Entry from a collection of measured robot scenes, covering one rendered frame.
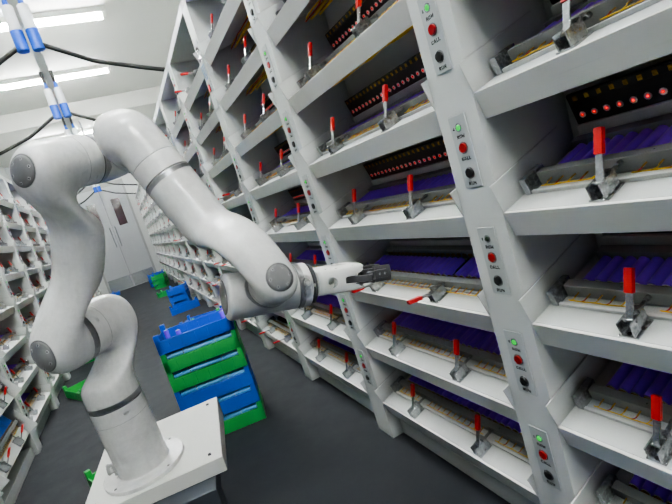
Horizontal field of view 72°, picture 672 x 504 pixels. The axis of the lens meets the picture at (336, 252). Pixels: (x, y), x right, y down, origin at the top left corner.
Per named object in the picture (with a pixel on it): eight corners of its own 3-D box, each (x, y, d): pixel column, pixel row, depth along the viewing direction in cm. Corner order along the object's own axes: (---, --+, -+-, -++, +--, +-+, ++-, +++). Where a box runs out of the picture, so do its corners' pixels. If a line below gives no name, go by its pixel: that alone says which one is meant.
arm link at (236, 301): (296, 257, 83) (281, 270, 91) (223, 267, 77) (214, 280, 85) (306, 303, 81) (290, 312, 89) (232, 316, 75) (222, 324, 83)
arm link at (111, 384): (76, 417, 105) (31, 324, 99) (135, 373, 121) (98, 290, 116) (114, 415, 100) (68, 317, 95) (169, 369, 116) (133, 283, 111)
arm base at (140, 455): (98, 510, 100) (62, 439, 96) (111, 462, 118) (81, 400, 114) (184, 470, 105) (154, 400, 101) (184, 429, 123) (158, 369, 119)
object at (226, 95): (265, 58, 139) (238, 16, 135) (225, 112, 194) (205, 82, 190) (315, 29, 145) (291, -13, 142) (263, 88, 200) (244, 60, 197)
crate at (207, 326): (159, 356, 177) (152, 337, 176) (166, 342, 197) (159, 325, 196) (234, 328, 183) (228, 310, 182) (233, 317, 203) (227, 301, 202)
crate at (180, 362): (166, 375, 178) (159, 356, 177) (172, 359, 198) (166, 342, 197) (241, 347, 184) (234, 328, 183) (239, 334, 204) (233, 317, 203)
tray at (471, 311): (501, 334, 86) (477, 295, 84) (354, 300, 141) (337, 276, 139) (561, 269, 93) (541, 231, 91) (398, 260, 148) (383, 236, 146)
